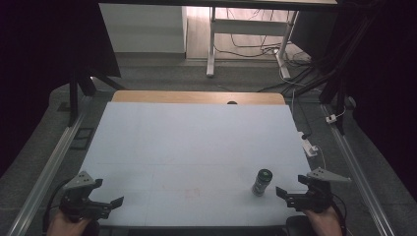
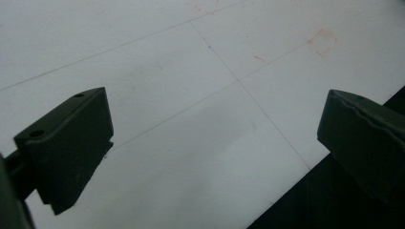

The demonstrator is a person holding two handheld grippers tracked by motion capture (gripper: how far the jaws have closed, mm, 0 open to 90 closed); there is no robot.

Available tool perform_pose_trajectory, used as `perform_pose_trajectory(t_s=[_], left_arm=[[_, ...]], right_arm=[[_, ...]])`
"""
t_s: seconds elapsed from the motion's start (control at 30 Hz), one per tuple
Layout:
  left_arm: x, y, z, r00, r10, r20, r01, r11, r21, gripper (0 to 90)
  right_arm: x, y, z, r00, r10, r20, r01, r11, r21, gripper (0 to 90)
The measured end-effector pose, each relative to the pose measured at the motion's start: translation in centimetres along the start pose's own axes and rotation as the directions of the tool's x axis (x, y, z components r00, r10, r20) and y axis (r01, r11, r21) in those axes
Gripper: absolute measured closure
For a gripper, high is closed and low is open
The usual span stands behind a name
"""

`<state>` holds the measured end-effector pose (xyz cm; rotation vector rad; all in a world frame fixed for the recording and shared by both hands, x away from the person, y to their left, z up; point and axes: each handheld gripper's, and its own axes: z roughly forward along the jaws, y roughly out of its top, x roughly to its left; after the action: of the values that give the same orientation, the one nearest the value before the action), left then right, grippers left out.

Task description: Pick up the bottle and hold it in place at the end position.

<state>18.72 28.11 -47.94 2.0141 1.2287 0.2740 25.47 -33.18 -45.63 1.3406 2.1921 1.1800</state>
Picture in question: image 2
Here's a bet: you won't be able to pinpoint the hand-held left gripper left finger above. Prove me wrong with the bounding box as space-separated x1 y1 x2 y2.
12 86 115 217

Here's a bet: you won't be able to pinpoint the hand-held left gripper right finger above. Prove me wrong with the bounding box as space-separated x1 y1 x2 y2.
316 89 405 204

